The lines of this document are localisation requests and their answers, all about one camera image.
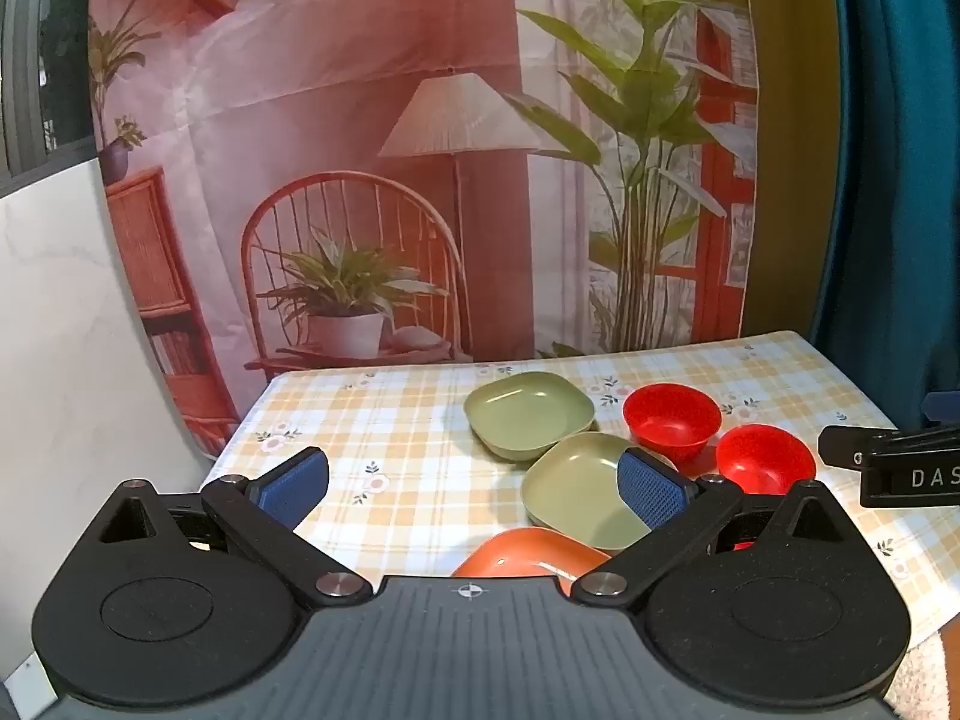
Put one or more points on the green square plate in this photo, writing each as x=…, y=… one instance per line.
x=525, y=409
x=574, y=487

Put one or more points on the white fluffy cloth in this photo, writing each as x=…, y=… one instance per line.
x=934, y=679

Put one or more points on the dark window frame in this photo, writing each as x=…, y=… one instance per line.
x=37, y=52

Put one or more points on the teal curtain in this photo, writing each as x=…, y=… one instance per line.
x=892, y=165

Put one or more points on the checked floral tablecloth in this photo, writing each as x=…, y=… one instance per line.
x=405, y=435

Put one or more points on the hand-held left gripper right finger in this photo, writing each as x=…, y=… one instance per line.
x=651, y=491

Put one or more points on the orange square plate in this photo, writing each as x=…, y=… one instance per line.
x=517, y=551

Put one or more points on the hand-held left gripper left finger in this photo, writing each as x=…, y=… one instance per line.
x=296, y=491

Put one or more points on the printed room scene backdrop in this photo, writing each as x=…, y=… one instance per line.
x=360, y=127

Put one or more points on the white marble board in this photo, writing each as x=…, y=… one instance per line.
x=67, y=360

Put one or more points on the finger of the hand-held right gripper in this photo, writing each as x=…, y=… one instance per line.
x=915, y=480
x=885, y=444

